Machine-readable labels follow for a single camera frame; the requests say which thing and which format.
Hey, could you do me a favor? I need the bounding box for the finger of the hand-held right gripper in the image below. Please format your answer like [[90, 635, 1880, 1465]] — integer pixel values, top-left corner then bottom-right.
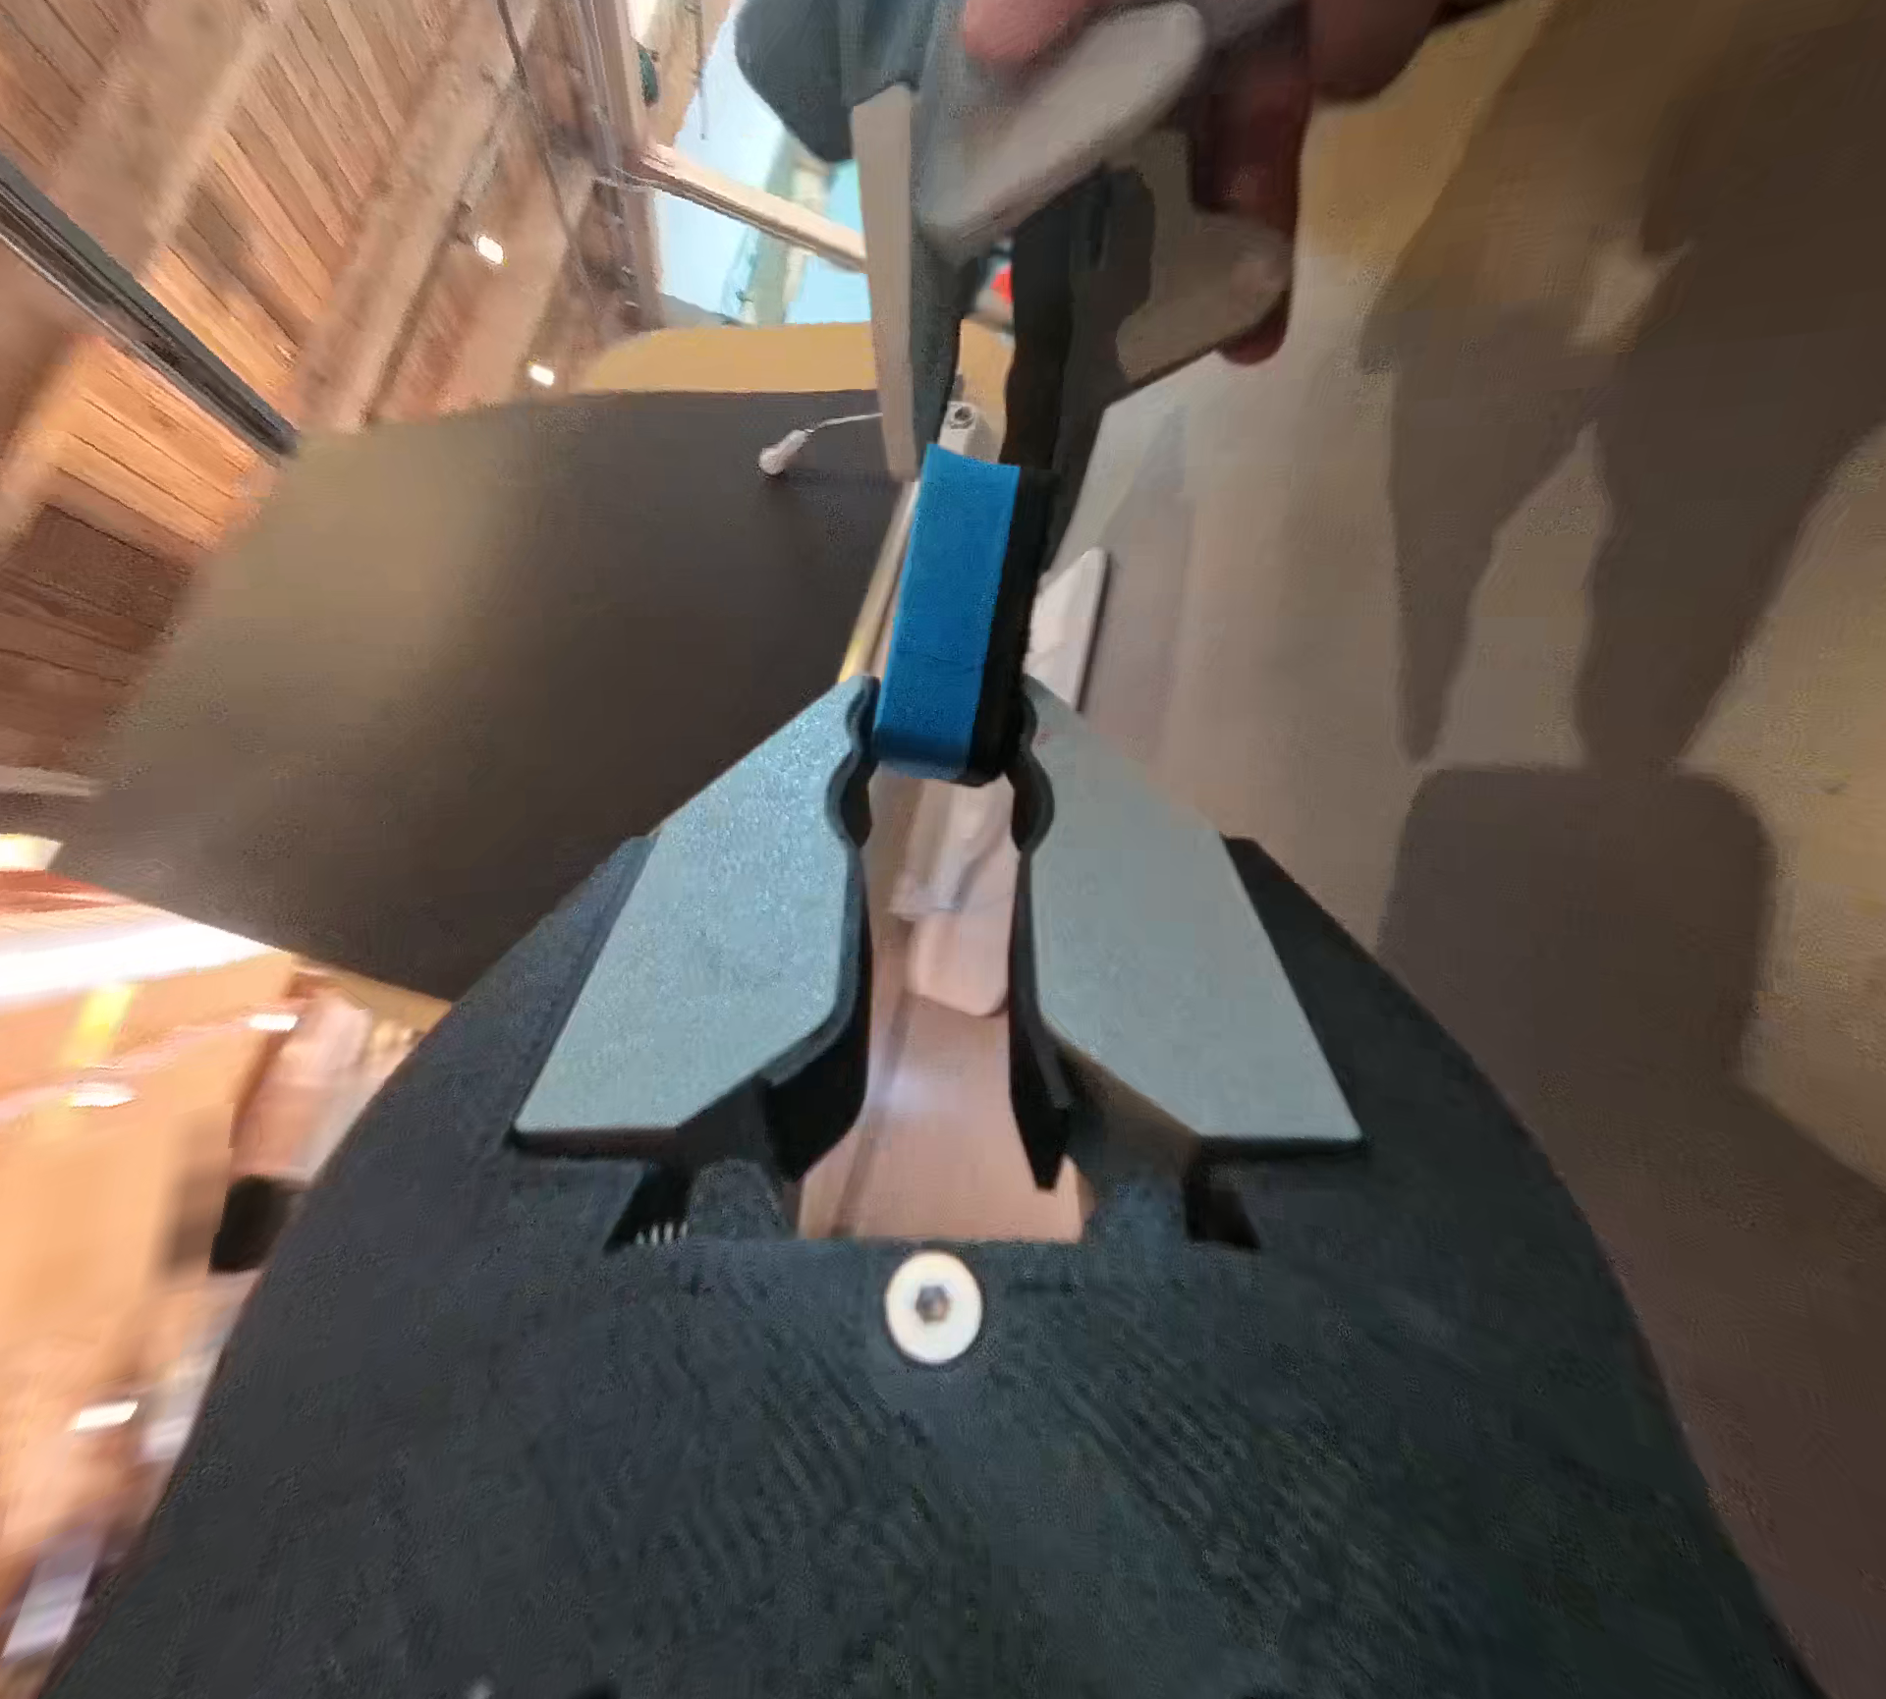
[[851, 85, 970, 481], [1002, 171, 1159, 481]]

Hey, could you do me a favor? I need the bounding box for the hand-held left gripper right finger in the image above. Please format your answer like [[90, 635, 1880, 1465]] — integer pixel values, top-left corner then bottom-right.
[[1008, 682, 1365, 1192]]

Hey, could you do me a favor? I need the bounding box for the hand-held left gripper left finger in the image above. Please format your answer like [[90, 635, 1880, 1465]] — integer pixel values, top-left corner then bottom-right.
[[513, 678, 878, 1179]]

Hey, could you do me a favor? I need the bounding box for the blue whiteboard eraser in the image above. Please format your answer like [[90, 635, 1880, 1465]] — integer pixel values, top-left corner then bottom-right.
[[872, 444, 1057, 788]]

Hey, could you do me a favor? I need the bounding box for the black board book stand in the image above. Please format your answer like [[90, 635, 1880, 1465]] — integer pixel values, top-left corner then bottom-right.
[[59, 320, 1110, 1016]]

